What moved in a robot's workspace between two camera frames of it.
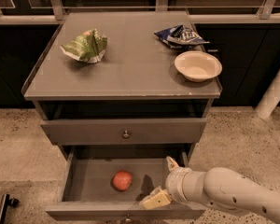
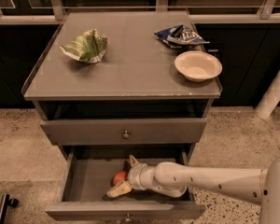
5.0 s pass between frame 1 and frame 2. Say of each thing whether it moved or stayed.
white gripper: moved
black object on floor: stayed
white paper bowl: stayed
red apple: stayed
